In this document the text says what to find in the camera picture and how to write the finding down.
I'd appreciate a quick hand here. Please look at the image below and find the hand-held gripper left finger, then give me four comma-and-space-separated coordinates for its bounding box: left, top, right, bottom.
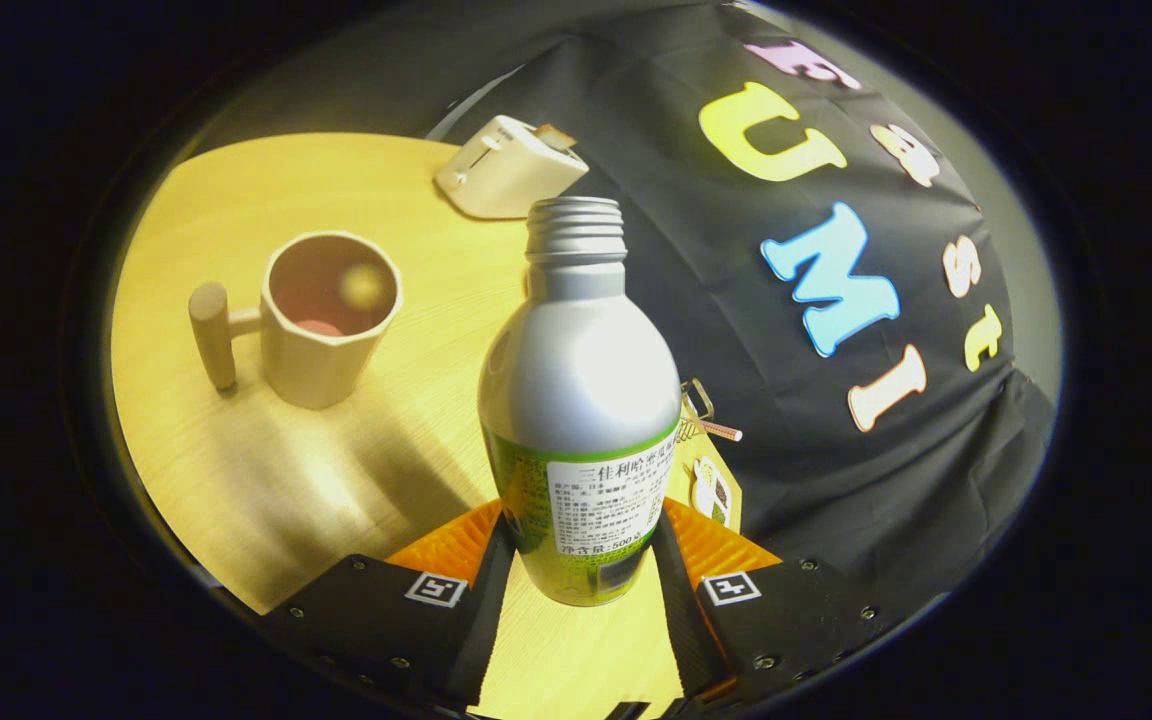
258, 498, 517, 709

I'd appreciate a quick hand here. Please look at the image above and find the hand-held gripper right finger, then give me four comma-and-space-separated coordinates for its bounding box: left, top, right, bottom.
648, 497, 889, 706

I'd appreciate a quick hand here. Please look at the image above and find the silver bottle with green label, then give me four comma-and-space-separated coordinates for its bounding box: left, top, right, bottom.
477, 196, 682, 608

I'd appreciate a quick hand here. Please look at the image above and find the beige cup with wooden handle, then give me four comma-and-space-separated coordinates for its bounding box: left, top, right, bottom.
188, 231, 404, 410

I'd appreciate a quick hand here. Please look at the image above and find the white divided condiment dish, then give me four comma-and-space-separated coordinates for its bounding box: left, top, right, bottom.
688, 455, 734, 529

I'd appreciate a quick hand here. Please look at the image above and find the wooden table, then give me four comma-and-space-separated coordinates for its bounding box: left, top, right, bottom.
111, 133, 737, 720

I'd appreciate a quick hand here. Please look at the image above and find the white toaster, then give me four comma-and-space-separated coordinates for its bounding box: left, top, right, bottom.
434, 115, 589, 220

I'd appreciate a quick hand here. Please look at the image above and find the metal wire basket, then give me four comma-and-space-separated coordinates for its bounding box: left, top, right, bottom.
678, 378, 717, 441

